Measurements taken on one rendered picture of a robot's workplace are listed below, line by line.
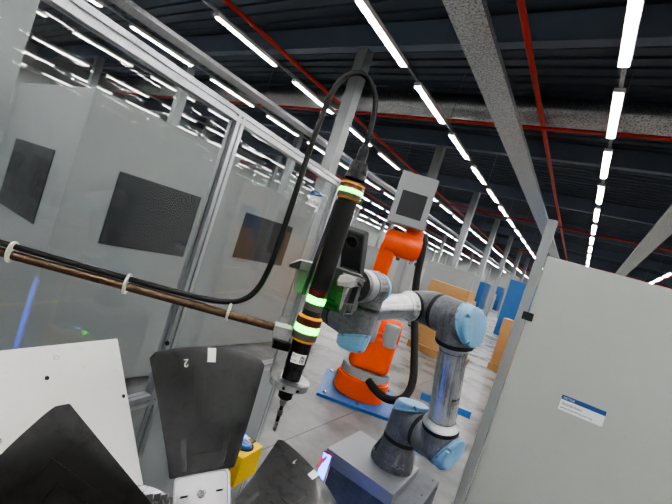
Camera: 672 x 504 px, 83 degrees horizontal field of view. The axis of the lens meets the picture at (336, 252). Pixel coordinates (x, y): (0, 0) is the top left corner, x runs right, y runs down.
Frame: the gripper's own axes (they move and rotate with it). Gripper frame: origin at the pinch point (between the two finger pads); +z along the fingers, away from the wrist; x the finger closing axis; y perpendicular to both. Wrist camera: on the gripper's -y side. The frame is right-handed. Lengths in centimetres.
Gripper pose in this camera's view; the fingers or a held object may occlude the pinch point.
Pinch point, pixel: (316, 269)
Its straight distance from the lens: 63.4
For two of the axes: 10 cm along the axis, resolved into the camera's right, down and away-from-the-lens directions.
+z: -4.1, -1.1, -9.0
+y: -3.1, 9.5, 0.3
